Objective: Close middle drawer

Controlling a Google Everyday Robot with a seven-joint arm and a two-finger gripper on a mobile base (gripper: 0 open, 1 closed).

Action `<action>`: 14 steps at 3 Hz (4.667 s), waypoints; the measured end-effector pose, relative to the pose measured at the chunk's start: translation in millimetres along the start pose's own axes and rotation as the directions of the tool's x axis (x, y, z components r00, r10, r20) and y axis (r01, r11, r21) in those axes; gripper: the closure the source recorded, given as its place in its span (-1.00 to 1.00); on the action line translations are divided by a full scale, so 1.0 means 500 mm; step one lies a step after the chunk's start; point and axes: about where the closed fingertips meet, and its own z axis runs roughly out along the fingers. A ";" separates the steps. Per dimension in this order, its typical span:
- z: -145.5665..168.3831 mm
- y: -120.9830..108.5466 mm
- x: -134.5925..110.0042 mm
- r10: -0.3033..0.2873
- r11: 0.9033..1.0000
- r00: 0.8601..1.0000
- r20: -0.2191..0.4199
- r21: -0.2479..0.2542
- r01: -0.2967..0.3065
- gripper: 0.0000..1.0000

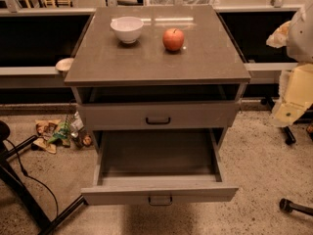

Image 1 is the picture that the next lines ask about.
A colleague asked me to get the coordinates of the black stand frame left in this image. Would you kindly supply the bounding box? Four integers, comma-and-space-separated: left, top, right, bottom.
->
0, 121, 87, 235

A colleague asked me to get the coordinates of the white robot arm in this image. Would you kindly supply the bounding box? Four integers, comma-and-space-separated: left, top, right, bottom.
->
266, 2, 313, 127

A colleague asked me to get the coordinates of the black cable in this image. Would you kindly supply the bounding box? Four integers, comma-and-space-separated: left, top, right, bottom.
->
4, 138, 60, 218

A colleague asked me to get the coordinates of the red apple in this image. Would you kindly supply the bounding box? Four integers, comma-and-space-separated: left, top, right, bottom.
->
162, 28, 184, 51

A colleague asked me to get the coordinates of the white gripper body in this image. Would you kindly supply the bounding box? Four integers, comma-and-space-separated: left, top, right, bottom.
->
284, 64, 313, 111

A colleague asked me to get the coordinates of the grey drawer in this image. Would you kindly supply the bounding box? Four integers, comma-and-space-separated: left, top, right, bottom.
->
77, 102, 239, 130
81, 129, 238, 207

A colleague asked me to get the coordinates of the snack bag pile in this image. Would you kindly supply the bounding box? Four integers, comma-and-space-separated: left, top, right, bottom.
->
33, 119, 70, 154

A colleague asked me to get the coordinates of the grey drawer cabinet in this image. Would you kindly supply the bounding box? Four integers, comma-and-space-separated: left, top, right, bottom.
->
65, 6, 250, 143

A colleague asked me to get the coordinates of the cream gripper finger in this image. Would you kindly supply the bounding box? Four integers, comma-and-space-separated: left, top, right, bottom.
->
266, 21, 291, 48
270, 70, 306, 127

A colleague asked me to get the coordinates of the clear plastic bottle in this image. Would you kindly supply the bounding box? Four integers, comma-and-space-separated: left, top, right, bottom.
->
69, 113, 93, 149

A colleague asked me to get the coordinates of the black stand leg right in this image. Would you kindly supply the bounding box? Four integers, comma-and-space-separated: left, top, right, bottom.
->
261, 96, 313, 146

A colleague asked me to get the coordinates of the black caster leg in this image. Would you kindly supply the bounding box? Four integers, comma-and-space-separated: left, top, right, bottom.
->
279, 198, 313, 216

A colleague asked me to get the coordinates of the white bowl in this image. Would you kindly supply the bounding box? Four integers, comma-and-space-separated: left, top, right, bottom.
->
111, 17, 144, 44

